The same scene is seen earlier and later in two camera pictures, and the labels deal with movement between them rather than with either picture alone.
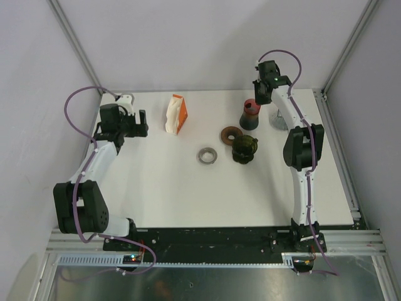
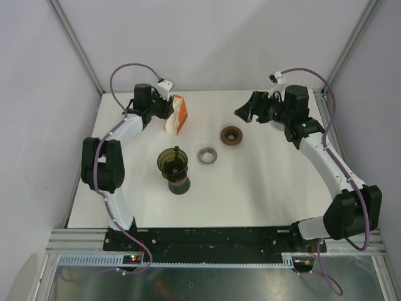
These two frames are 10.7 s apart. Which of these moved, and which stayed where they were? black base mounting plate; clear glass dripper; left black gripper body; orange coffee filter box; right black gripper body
Moved: right black gripper body; left black gripper body
Stayed: black base mounting plate; orange coffee filter box; clear glass dripper
